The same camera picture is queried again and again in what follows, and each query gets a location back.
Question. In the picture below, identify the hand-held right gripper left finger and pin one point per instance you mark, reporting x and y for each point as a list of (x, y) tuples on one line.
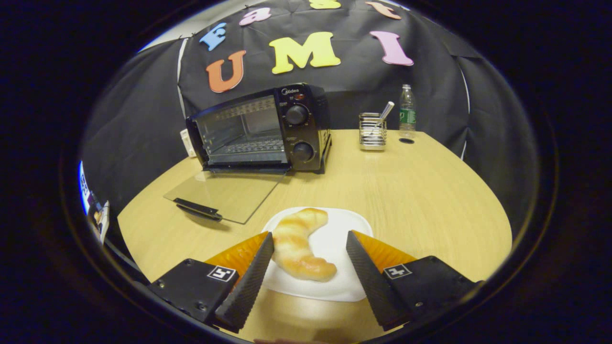
[(248, 282)]

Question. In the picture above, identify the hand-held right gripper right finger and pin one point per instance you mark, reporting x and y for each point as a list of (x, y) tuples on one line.
[(373, 282)]

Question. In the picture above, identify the golden croissant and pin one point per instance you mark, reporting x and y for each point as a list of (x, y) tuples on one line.
[(296, 248)]

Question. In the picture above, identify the black electric oven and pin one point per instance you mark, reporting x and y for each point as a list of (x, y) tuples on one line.
[(306, 134)]

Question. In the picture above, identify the white square plate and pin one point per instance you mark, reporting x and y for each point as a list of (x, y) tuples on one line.
[(337, 243)]

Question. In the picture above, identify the white toaster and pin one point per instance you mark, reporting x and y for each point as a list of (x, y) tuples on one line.
[(186, 143)]

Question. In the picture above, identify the clear green-label water bottle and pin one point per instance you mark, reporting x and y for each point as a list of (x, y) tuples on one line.
[(407, 117)]

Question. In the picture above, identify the black backdrop cloth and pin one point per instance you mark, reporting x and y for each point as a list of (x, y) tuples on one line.
[(354, 86)]

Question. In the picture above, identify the printed wall poster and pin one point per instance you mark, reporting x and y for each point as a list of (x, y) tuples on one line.
[(98, 220)]

